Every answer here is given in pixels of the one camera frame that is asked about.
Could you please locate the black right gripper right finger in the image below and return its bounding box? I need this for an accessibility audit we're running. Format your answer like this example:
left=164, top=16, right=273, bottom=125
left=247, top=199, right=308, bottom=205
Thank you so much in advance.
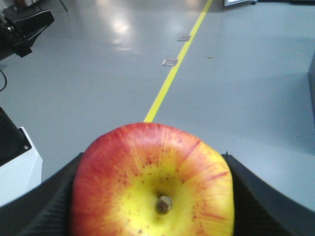
left=223, top=153, right=315, bottom=236

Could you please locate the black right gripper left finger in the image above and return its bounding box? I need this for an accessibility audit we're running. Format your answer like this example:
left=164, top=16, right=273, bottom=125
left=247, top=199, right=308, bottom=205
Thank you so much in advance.
left=0, top=153, right=83, bottom=236

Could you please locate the red yellow apple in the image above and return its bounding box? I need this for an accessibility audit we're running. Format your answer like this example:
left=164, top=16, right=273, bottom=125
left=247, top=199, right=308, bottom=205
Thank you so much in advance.
left=69, top=123, right=234, bottom=236

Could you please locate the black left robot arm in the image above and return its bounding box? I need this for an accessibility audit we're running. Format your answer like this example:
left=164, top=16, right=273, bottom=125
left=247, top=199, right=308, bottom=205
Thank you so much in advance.
left=0, top=10, right=81, bottom=236

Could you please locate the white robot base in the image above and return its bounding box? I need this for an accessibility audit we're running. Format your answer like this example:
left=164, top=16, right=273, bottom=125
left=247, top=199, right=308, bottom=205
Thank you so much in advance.
left=0, top=127, right=43, bottom=206

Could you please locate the yellow floor tape line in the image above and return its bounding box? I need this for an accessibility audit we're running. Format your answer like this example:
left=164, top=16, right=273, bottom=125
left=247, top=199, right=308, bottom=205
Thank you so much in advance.
left=144, top=0, right=213, bottom=123

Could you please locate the metal floor socket plate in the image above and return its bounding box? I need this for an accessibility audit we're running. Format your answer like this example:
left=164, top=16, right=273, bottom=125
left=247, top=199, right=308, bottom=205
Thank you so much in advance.
left=162, top=59, right=178, bottom=67

